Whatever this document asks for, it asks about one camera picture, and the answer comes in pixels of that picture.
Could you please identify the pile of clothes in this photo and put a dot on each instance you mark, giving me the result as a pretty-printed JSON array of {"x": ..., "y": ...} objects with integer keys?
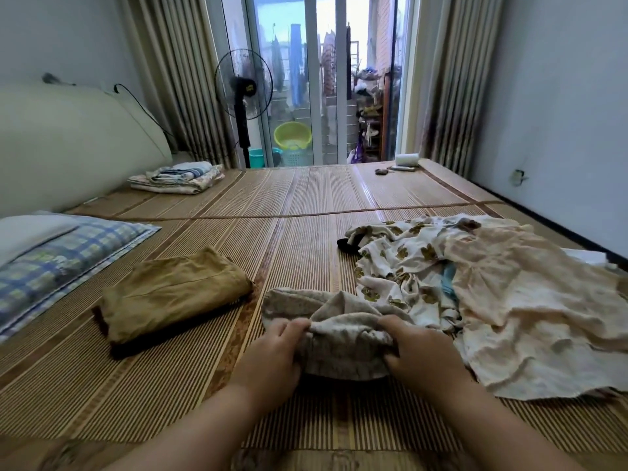
[{"x": 549, "y": 319}]

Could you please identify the black standing fan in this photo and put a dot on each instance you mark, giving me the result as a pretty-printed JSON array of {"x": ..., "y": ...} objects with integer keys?
[{"x": 243, "y": 83}]

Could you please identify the person's right hand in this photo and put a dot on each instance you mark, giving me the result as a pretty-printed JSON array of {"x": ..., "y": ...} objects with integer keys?
[{"x": 430, "y": 363}]

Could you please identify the person's right forearm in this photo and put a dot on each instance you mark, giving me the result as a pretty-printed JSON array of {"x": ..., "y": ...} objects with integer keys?
[{"x": 510, "y": 436}]

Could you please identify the person's left hand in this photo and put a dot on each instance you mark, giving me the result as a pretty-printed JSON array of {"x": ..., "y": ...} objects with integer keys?
[{"x": 267, "y": 368}]

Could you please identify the sliding glass balcony door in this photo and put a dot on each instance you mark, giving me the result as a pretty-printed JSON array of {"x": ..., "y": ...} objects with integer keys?
[{"x": 324, "y": 63}]

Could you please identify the bamboo bed mat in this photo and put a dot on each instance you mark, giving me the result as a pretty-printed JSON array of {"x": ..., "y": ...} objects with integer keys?
[{"x": 294, "y": 196}]

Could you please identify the plain white garment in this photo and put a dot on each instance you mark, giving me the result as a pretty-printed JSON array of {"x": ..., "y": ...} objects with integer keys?
[{"x": 589, "y": 258}]

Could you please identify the folded striped blanket stack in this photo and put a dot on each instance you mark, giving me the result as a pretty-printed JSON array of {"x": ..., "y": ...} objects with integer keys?
[{"x": 177, "y": 178}]

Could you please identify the grey patterned garment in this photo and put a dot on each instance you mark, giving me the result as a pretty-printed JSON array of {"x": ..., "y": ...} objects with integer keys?
[{"x": 339, "y": 338}]

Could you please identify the dark brown shorts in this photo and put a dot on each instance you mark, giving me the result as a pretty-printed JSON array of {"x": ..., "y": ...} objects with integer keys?
[{"x": 167, "y": 338}]

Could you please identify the olive tan shorts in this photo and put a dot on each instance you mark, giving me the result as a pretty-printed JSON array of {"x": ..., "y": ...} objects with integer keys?
[{"x": 172, "y": 289}]

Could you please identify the small teal bucket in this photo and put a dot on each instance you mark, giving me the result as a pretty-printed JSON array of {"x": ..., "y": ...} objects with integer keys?
[{"x": 256, "y": 158}]

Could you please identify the beige patterned curtain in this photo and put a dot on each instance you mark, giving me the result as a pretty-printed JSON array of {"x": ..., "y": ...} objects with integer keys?
[
  {"x": 461, "y": 83},
  {"x": 182, "y": 73}
]

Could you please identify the cluttered balcony shelf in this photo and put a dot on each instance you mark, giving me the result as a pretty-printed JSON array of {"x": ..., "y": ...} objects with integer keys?
[{"x": 368, "y": 112}]

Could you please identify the yellow green basin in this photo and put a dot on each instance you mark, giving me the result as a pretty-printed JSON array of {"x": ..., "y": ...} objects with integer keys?
[{"x": 292, "y": 136}]

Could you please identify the person's left forearm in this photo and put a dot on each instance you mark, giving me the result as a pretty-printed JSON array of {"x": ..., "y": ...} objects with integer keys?
[{"x": 186, "y": 436}]

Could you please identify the blue plaid pillow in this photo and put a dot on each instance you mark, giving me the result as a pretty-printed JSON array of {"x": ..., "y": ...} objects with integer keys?
[{"x": 69, "y": 269}]

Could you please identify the white wall socket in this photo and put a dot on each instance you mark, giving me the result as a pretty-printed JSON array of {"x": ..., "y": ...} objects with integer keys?
[{"x": 518, "y": 177}]

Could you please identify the white paper roll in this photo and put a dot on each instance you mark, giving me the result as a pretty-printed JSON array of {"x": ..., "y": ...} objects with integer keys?
[{"x": 407, "y": 160}]

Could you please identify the cream padded headboard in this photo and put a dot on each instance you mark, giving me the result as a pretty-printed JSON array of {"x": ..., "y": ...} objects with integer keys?
[{"x": 69, "y": 147}]

